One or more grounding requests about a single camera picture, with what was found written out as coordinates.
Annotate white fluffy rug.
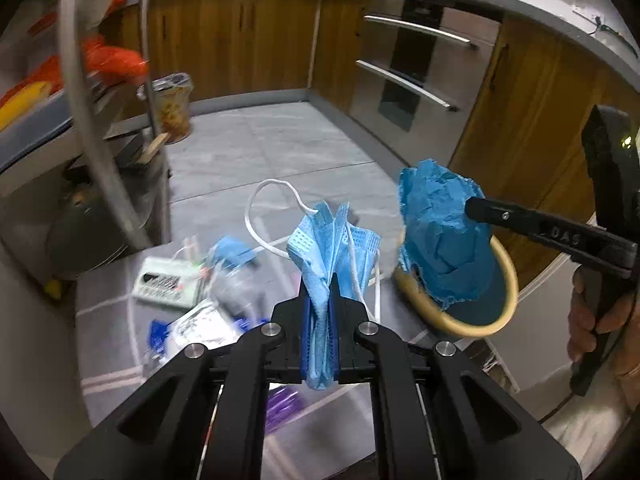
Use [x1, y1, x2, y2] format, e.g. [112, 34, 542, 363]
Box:
[542, 390, 637, 463]

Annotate pale green medicine box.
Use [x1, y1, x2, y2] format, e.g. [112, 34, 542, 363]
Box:
[131, 256, 204, 310]

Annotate oven handle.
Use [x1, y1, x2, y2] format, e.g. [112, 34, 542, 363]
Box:
[355, 59, 459, 112]
[363, 14, 479, 51]

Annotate person's right hand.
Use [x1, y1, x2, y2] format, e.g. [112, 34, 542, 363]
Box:
[567, 267, 640, 411]

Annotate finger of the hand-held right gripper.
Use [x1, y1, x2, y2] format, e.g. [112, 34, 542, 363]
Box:
[464, 196, 636, 279]

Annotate large blue paper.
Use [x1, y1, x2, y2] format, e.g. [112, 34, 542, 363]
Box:
[397, 159, 501, 311]

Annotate large orange plastic bag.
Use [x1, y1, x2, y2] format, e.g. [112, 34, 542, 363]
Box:
[80, 35, 151, 87]

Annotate yellow item on rack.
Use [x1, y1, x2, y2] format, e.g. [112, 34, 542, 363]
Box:
[0, 80, 54, 132]

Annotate stainless steel oven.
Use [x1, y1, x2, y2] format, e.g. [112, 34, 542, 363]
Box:
[347, 0, 504, 167]

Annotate grey checked floor mat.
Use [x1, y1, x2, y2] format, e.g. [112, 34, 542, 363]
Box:
[75, 237, 453, 461]

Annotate clear plastic wrapper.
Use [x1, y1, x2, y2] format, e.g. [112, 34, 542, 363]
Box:
[199, 260, 272, 322]

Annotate wooden base cabinets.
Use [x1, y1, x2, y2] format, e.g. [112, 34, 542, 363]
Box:
[107, 0, 377, 117]

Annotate black pan with wooden handle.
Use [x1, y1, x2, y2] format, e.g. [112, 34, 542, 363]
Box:
[107, 131, 172, 168]

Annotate lower oven handle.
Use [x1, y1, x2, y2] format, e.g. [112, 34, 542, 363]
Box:
[355, 59, 459, 112]

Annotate blue plastic packet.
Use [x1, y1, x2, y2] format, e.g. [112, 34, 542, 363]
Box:
[146, 319, 174, 350]

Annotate silver wet wipe packet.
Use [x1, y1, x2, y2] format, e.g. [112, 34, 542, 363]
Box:
[164, 300, 242, 357]

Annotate steel kitchen rack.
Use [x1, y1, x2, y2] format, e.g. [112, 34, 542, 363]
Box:
[0, 0, 174, 282]

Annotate small crumpled blue paper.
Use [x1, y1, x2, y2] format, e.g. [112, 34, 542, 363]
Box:
[206, 236, 259, 277]

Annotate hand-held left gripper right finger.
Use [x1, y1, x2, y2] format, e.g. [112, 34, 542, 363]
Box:
[327, 280, 584, 480]

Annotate grey wok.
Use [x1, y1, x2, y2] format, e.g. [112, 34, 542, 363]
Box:
[46, 179, 152, 282]

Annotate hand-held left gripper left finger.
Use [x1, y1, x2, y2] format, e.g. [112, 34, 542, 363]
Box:
[54, 280, 314, 480]

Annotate blue face mask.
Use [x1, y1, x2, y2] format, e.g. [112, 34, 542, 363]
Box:
[244, 179, 385, 392]

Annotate upper oven handle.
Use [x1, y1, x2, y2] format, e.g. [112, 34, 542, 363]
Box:
[363, 14, 479, 51]

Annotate purple wrapper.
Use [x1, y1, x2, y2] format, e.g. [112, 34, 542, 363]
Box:
[265, 385, 302, 432]

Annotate yellow rimmed blue trash bin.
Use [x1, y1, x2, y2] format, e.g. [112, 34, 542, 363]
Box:
[391, 232, 519, 339]

